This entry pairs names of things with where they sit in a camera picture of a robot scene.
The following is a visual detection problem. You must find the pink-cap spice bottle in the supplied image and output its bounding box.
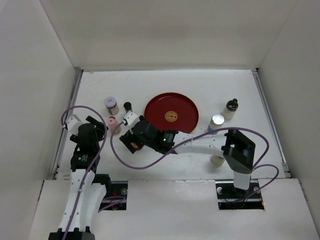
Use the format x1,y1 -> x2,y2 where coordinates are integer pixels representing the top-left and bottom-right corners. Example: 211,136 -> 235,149
107,116 -> 122,135

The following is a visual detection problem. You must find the white-lid dark jam jar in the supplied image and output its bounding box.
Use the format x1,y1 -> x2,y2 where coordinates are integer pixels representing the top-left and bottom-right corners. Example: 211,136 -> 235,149
104,96 -> 119,116

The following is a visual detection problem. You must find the silver-lid glass bottle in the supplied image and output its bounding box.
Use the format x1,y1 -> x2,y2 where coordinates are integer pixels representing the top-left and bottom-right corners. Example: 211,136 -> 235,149
207,114 -> 225,133

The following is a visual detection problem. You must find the black-cap white sauce bottle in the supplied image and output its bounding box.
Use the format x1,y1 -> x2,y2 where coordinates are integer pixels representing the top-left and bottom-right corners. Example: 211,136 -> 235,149
221,98 -> 239,121

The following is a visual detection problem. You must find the red-lid chili sauce jar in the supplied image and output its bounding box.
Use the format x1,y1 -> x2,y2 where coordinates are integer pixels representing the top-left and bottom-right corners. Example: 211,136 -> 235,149
130,142 -> 144,154

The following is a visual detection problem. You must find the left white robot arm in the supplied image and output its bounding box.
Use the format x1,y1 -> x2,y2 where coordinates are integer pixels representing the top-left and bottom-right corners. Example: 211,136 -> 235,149
48,114 -> 112,240

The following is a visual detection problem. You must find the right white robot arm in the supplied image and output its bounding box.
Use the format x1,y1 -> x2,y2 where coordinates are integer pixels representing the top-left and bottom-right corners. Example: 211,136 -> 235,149
119,116 -> 256,198

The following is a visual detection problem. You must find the small black-cap seasoning bottle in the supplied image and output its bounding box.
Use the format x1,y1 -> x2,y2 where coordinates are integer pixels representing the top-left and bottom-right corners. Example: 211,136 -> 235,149
123,101 -> 133,114

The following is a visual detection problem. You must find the round red lacquer tray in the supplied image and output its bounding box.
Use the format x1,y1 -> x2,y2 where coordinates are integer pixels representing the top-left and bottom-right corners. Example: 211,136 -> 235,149
143,92 -> 199,134

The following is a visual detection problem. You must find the silver-cap cream shaker bottle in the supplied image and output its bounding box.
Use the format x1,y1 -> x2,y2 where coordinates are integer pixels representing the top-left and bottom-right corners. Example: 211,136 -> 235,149
210,155 -> 225,167

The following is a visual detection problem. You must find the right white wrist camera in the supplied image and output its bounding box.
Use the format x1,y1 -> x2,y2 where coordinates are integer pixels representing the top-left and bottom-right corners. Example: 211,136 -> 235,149
123,111 -> 140,128

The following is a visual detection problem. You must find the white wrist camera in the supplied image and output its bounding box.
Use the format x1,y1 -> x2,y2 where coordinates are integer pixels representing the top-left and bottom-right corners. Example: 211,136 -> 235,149
123,111 -> 140,128
63,114 -> 83,136

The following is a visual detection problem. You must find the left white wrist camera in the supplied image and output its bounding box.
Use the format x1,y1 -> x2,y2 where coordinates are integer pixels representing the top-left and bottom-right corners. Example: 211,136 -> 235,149
63,114 -> 83,136

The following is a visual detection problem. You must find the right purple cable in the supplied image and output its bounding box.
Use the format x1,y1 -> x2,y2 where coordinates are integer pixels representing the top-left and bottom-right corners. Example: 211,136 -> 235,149
110,120 -> 280,205

